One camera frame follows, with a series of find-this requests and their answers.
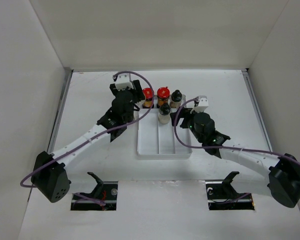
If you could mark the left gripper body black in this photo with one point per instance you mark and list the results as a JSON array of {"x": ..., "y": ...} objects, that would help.
[{"x": 137, "y": 97}]

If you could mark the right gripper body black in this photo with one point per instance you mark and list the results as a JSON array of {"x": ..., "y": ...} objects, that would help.
[{"x": 191, "y": 126}]

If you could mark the black cap brown granule dispenser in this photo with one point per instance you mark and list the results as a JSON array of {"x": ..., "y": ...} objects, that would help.
[{"x": 176, "y": 99}]

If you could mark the black cap white powder dispenser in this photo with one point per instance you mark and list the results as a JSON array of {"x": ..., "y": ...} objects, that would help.
[{"x": 164, "y": 113}]

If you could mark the red lid sauce jar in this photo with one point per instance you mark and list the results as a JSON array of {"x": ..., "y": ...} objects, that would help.
[
  {"x": 163, "y": 95},
  {"x": 148, "y": 102}
]

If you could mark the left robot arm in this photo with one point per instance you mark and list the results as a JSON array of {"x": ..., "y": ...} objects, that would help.
[{"x": 49, "y": 174}]

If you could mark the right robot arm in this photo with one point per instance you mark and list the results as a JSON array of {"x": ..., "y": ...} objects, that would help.
[{"x": 281, "y": 172}]

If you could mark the white plastic organizer tray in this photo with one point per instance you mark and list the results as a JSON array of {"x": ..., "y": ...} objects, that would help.
[{"x": 157, "y": 141}]

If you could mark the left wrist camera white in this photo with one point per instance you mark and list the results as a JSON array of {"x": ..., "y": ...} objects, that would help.
[{"x": 123, "y": 81}]

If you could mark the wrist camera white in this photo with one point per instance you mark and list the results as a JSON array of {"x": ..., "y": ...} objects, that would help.
[
  {"x": 123, "y": 81},
  {"x": 201, "y": 103}
]

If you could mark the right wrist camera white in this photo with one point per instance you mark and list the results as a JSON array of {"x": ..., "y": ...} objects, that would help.
[{"x": 201, "y": 103}]

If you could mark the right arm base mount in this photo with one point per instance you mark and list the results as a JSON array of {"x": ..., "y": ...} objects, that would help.
[{"x": 221, "y": 196}]

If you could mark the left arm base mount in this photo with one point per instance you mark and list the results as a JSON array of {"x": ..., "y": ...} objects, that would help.
[{"x": 103, "y": 196}]

